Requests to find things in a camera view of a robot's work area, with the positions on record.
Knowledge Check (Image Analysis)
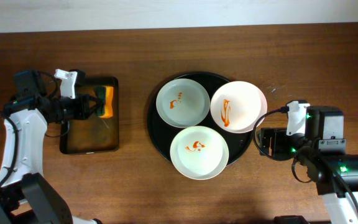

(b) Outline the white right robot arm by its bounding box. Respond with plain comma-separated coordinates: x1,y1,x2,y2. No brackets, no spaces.
252,103,358,223

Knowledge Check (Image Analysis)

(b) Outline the grey-white plate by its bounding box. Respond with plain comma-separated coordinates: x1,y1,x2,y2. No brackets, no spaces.
155,78,210,128

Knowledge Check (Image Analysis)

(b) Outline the orange and green sponge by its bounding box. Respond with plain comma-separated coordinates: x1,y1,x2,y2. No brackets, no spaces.
94,86,114,119

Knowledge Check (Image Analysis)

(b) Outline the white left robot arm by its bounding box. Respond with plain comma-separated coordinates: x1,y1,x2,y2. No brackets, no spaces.
0,69,114,223

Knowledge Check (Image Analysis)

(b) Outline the cream-white plate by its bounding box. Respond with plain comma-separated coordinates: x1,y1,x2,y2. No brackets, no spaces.
170,126,229,180

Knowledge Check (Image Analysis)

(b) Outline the pink-white plate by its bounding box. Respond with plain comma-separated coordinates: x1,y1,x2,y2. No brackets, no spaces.
210,81,267,134

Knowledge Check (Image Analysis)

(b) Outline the round black serving tray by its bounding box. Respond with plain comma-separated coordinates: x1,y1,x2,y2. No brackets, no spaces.
146,71,252,165

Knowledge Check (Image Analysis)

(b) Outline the black rectangular water tray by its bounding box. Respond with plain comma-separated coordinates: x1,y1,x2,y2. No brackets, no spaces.
59,77,119,155

